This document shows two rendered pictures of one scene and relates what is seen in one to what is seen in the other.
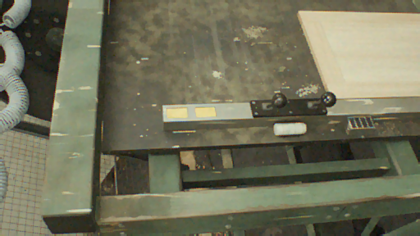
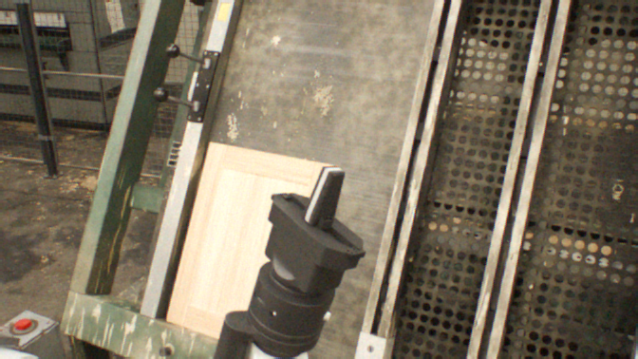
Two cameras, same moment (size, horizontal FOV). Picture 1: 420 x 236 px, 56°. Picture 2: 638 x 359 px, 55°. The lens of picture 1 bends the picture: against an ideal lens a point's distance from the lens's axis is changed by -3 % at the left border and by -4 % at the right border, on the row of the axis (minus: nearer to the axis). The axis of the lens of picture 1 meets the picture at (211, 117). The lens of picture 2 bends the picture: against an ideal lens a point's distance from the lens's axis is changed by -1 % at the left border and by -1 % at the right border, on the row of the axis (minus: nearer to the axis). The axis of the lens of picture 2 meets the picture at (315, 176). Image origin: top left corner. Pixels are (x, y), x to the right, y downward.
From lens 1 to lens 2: 181 cm
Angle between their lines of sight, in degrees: 61
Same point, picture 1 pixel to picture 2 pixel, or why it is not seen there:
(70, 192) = not seen: outside the picture
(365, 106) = (184, 165)
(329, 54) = (259, 169)
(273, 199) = (139, 44)
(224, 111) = (219, 28)
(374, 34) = not seen: hidden behind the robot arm
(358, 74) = (228, 189)
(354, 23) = not seen: hidden behind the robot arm
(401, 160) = (155, 194)
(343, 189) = (126, 100)
